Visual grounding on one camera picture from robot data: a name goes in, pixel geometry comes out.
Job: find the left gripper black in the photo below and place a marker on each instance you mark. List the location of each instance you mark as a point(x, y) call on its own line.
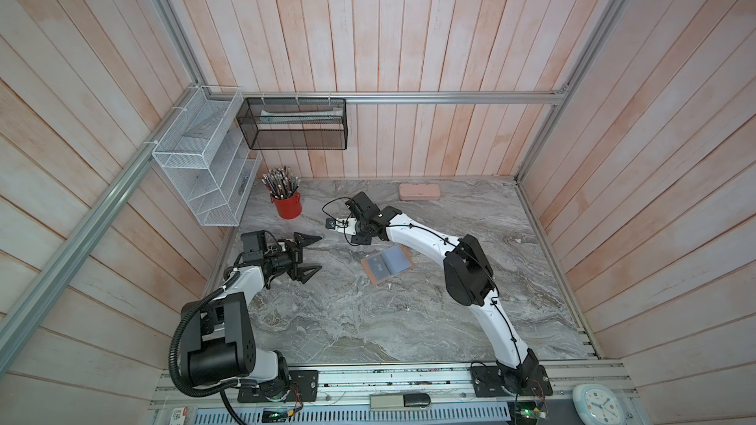
point(295, 256)

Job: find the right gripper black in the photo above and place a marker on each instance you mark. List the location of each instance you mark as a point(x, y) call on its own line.
point(359, 241)

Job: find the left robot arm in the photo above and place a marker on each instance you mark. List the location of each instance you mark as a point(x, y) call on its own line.
point(213, 348)

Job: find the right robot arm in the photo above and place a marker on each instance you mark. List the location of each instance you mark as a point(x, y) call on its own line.
point(468, 278)

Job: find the red pen cup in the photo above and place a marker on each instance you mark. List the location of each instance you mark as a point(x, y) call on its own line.
point(288, 208)

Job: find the grey black handheld device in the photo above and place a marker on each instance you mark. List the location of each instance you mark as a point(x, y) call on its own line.
point(400, 401)

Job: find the white analog clock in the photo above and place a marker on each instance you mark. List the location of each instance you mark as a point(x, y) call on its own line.
point(595, 404)

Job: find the white wire mesh shelf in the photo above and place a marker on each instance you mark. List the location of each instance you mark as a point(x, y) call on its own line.
point(204, 155)

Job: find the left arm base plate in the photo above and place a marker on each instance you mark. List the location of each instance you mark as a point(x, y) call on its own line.
point(300, 385)

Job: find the black mesh wall basket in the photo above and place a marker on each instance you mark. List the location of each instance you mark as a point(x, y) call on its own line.
point(294, 124)

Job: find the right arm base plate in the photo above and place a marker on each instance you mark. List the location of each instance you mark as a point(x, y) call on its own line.
point(496, 381)

